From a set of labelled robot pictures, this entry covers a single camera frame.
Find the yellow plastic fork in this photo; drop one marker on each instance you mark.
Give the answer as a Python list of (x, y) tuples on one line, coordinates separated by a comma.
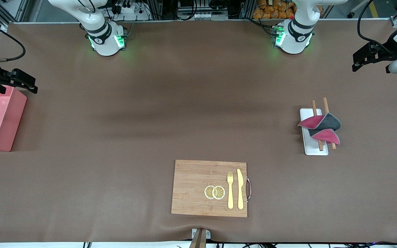
[(230, 196)]

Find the white rectangular tray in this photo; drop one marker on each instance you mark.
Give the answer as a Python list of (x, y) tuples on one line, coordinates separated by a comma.
[(312, 150)]

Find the red and grey cloth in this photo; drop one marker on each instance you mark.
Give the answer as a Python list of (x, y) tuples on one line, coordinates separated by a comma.
[(322, 124)]

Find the white power strip black plugs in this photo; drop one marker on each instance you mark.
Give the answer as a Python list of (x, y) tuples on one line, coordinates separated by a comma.
[(129, 10)]

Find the brown wooden stick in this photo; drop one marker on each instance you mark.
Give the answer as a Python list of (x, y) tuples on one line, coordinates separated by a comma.
[(326, 103), (313, 106)]

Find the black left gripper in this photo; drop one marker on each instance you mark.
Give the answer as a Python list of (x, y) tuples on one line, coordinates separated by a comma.
[(387, 51)]

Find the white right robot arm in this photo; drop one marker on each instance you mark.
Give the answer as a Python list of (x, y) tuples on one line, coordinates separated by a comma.
[(107, 43)]

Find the brown table cover mat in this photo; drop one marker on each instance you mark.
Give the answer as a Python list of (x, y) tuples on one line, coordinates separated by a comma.
[(115, 120)]

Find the yellow plastic knife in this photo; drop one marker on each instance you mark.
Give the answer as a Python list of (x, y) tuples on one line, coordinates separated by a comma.
[(240, 193)]

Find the orange round items pile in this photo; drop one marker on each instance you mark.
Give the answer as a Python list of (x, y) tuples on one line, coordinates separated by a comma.
[(271, 10)]

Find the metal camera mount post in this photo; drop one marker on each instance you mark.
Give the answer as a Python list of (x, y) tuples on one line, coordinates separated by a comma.
[(198, 241)]

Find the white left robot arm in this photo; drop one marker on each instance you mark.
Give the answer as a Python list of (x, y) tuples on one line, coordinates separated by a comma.
[(293, 41)]

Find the lemon slice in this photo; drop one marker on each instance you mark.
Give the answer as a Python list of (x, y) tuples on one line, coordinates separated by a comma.
[(219, 193), (208, 192)]

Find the white outlet strip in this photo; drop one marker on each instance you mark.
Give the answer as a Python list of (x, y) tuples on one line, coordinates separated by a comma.
[(205, 16)]

